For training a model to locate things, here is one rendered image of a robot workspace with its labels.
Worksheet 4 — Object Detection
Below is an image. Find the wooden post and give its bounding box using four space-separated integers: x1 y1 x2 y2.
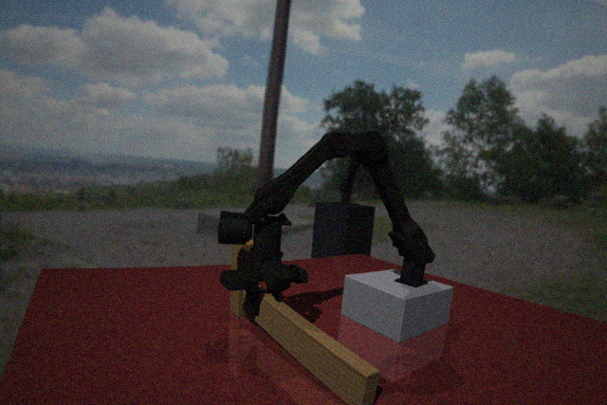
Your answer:
230 240 253 317

